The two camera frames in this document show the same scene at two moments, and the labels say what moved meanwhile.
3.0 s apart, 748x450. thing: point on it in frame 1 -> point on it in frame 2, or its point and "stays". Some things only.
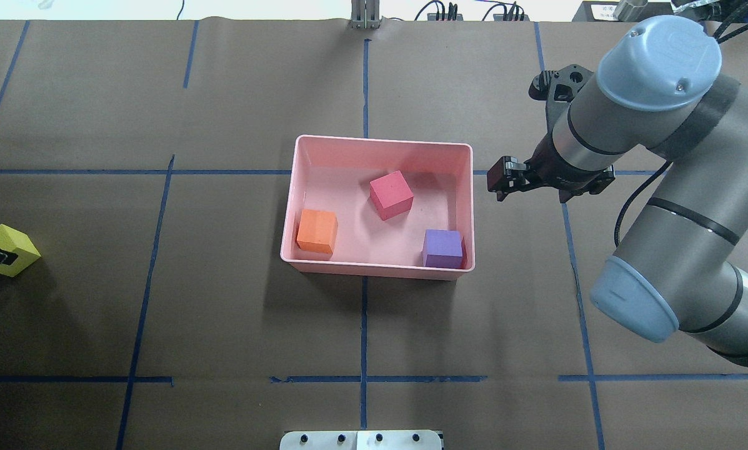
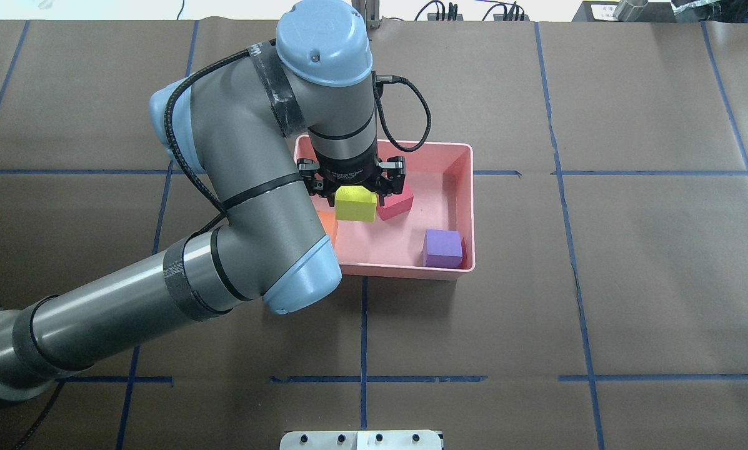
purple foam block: x=443 y=249 stays
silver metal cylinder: x=630 y=10 stays
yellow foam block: x=4 y=236 -> x=355 y=202
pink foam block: x=392 y=195 stays
